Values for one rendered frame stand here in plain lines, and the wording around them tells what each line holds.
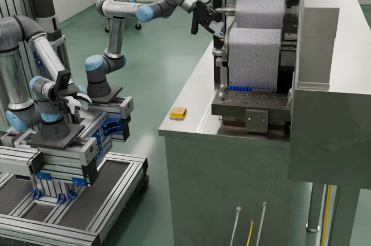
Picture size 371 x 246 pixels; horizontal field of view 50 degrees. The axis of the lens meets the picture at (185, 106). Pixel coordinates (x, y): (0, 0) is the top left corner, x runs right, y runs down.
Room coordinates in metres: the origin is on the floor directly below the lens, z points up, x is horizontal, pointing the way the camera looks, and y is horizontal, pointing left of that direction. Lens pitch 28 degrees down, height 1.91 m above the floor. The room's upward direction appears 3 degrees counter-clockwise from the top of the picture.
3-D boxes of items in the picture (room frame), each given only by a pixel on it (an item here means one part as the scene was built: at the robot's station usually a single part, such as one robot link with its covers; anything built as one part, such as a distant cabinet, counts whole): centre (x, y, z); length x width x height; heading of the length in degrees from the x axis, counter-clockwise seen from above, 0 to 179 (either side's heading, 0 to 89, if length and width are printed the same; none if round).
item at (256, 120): (1.59, -0.32, 0.96); 0.10 x 0.03 x 0.11; 74
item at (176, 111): (1.81, 0.04, 0.91); 0.07 x 0.07 x 0.02; 74
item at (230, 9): (2.14, -0.28, 1.33); 0.06 x 0.06 x 0.06; 74
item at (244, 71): (1.80, -0.34, 1.11); 0.23 x 0.01 x 0.18; 74
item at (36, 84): (1.55, 0.60, 1.21); 0.11 x 0.08 x 0.09; 46
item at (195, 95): (2.79, -0.53, 0.88); 2.52 x 0.66 x 0.04; 164
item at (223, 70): (1.94, -0.20, 1.05); 0.06 x 0.05 x 0.31; 74
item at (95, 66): (2.30, 0.54, 0.98); 0.13 x 0.12 x 0.14; 136
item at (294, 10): (2.05, -0.58, 1.33); 0.07 x 0.07 x 0.07; 74
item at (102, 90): (2.30, 0.54, 0.87); 0.15 x 0.15 x 0.10
